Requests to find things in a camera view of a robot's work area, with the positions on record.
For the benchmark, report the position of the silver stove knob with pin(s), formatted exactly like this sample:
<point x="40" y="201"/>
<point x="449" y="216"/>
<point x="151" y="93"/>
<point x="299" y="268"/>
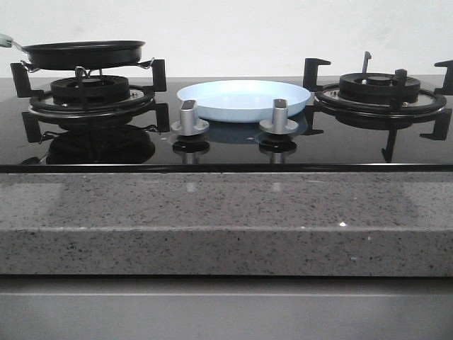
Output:
<point x="279" y="124"/>
<point x="189" y="124"/>

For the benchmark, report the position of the black right pot grate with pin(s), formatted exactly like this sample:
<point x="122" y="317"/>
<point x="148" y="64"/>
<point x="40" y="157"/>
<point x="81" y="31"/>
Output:
<point x="412" y="102"/>

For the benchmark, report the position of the light blue plate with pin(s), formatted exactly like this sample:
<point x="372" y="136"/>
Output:
<point x="243" y="101"/>

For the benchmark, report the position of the black pot grate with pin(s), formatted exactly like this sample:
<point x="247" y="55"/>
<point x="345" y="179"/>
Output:
<point x="412" y="102"/>
<point x="41" y="103"/>

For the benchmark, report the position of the silver left stove knob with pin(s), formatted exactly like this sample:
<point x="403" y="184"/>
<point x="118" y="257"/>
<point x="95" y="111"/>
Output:
<point x="189" y="124"/>

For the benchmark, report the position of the black right gas burner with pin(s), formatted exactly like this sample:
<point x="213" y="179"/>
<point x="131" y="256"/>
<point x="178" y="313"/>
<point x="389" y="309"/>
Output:
<point x="375" y="88"/>

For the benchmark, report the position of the black left gas burner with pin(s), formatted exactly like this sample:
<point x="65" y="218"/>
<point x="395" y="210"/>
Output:
<point x="99" y="90"/>

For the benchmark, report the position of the black gas burner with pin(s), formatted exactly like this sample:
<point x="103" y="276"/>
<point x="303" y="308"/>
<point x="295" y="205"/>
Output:
<point x="99" y="90"/>
<point x="375" y="88"/>

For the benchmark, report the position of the black frying pan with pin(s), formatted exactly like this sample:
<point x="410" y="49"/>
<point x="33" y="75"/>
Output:
<point x="87" y="54"/>

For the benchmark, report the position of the silver right stove knob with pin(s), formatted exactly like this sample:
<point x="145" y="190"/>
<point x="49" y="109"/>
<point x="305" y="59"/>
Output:
<point x="279" y="124"/>

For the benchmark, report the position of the black glass cooktop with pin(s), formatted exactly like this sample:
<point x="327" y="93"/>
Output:
<point x="325" y="141"/>

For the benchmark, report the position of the black left pot grate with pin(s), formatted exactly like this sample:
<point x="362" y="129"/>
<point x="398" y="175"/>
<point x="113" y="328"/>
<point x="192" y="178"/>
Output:
<point x="41" y="103"/>

